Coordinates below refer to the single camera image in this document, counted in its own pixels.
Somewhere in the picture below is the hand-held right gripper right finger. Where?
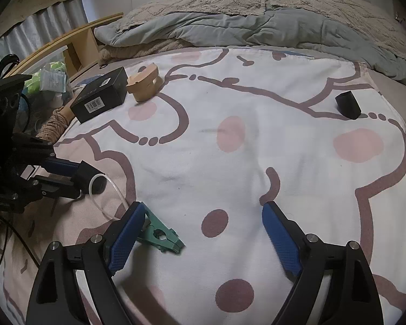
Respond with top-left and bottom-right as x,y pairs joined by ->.
261,201 -> 384,325

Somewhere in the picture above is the black cable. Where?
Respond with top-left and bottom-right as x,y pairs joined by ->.
0,206 -> 43,276

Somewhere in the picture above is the printed cartoon blanket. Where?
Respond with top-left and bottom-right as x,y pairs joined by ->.
0,48 -> 406,325

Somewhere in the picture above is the twine spool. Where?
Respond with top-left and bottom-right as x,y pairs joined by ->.
37,106 -> 75,146

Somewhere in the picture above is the small black cube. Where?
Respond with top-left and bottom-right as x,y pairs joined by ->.
335,91 -> 362,120

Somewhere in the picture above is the clear plastic bin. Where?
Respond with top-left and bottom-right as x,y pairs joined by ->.
17,57 -> 77,136

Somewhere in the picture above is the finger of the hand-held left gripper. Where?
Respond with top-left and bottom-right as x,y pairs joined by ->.
18,176 -> 84,202
37,156 -> 82,180

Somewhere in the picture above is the pale wooden block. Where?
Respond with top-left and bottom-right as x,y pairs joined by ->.
134,74 -> 163,103

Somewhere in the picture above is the green clip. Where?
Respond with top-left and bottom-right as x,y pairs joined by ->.
135,212 -> 185,254

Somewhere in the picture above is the wooden headboard shelf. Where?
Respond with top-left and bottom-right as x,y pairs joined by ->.
3,13 -> 124,78

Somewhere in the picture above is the beige quilted pillow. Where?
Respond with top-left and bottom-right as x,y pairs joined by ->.
271,0 -> 406,72
123,0 -> 268,33

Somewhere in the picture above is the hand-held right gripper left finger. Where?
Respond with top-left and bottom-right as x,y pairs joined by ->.
26,201 -> 151,325

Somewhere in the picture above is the clear plastic tube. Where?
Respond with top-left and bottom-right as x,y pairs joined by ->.
90,173 -> 131,222

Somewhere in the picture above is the green dotted packet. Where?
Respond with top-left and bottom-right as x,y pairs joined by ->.
24,60 -> 66,90

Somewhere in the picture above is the grey duvet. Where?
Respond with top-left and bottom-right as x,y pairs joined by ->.
95,8 -> 406,90

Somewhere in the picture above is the black cardboard box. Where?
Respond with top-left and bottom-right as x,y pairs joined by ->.
70,67 -> 128,124

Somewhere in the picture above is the beige fleece blanket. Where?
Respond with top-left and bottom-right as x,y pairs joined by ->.
98,37 -> 193,66

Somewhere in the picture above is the grey curtain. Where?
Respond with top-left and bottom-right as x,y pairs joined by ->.
0,0 -> 89,58

